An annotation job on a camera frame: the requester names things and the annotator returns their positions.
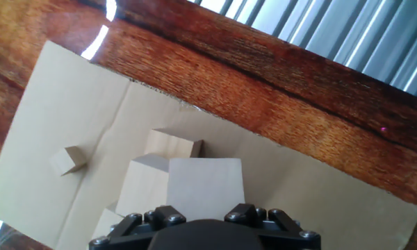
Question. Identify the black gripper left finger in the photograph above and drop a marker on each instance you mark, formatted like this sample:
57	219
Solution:
132	229

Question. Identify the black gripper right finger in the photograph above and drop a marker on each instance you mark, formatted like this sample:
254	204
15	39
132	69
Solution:
281	232

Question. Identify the large wooden cube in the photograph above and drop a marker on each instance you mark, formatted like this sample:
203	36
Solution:
170	146
142	187
106	224
205	187

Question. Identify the medium wooden cube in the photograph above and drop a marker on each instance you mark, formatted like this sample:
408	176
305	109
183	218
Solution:
66	161

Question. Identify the brown cardboard sheet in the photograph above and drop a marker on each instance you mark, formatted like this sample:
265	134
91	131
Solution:
316	201

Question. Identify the reddish wood grain board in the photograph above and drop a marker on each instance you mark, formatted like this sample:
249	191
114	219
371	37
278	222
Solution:
246	69

